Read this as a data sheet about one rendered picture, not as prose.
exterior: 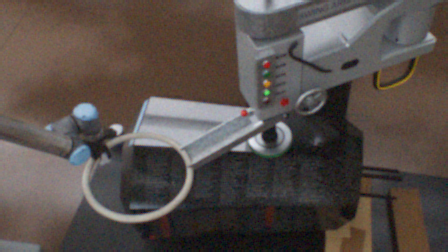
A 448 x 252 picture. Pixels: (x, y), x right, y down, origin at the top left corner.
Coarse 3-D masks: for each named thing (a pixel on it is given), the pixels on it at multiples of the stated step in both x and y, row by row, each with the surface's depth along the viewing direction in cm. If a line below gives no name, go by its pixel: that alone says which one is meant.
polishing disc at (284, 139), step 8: (280, 128) 252; (288, 128) 252; (256, 136) 250; (280, 136) 249; (288, 136) 249; (256, 144) 247; (264, 144) 247; (272, 144) 246; (280, 144) 246; (288, 144) 246; (264, 152) 244; (272, 152) 243; (280, 152) 244
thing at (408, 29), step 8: (424, 8) 212; (432, 8) 213; (400, 16) 216; (408, 16) 215; (416, 16) 214; (424, 16) 214; (432, 16) 218; (392, 24) 222; (400, 24) 219; (408, 24) 217; (416, 24) 217; (424, 24) 218; (384, 32) 230; (392, 32) 225; (400, 32) 222; (408, 32) 220; (416, 32) 220; (424, 32) 222; (392, 40) 227; (400, 40) 225; (408, 40) 224; (416, 40) 224
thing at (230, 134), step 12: (300, 108) 233; (228, 120) 238; (240, 120) 240; (276, 120) 232; (216, 132) 240; (228, 132) 240; (240, 132) 238; (252, 132) 232; (192, 144) 239; (204, 144) 240; (216, 144) 238; (228, 144) 231; (192, 156) 239; (204, 156) 231; (216, 156) 234
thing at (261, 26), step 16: (240, 0) 183; (256, 0) 182; (272, 0) 182; (288, 0) 181; (304, 0) 181; (320, 0) 183; (336, 0) 186; (352, 0) 189; (368, 0) 192; (240, 16) 184; (256, 16) 180; (272, 16) 179; (288, 16) 182; (304, 16) 185; (320, 16) 188; (256, 32) 185; (272, 32) 185; (288, 32) 188
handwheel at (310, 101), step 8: (320, 88) 212; (304, 96) 210; (312, 96) 215; (320, 96) 215; (296, 104) 213; (312, 104) 215; (320, 104) 219; (296, 112) 217; (304, 112) 219; (312, 112) 220
